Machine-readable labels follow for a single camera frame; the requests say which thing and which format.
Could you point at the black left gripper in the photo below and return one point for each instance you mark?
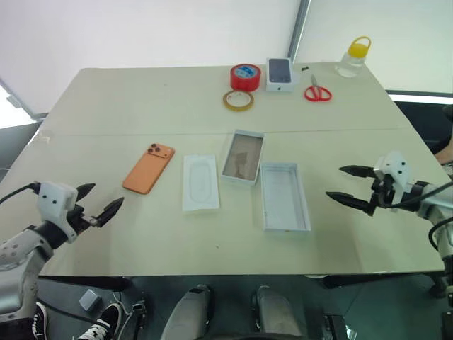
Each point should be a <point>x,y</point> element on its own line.
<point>82,219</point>

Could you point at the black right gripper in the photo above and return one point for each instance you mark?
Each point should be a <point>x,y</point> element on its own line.
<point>380,195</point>

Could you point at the orange smartphone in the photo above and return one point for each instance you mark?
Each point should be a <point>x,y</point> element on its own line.
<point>148,170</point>

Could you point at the white box lid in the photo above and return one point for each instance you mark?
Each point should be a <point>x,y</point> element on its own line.
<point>285,198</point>

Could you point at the white paper insert card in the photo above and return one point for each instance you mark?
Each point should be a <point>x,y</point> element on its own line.
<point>200,182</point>

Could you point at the white box base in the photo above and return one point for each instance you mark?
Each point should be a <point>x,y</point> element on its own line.
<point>243,157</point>

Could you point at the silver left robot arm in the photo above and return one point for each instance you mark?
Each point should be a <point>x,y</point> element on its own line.
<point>21,255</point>

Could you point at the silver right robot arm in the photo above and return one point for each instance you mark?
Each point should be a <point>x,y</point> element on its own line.
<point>437,209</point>

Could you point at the closed printed phone box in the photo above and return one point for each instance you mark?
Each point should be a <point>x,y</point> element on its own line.
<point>280,72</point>

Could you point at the small grey block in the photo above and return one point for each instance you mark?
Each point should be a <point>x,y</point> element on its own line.
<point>90,300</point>

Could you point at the black white sneaker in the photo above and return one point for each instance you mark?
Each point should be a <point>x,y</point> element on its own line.
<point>40,322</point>
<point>102,322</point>

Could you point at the clear jar yellow lid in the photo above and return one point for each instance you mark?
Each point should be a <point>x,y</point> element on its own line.
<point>354,58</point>

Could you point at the grey rounded shape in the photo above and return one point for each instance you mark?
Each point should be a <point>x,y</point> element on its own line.
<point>274,315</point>
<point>189,315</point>

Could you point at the clear yellowish tape roll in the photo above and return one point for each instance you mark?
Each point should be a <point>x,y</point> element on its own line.
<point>228,102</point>

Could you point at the red tape roll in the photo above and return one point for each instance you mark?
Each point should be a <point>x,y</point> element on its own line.
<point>245,79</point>

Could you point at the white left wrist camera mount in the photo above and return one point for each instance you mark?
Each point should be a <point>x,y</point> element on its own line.
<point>56,202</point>

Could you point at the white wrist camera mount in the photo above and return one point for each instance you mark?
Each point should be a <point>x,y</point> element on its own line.
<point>56,202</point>
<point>396,166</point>

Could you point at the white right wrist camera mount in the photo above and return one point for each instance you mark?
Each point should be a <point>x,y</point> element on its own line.
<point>396,166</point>

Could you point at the grey window frame post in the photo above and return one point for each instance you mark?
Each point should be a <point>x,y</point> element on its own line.
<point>299,32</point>

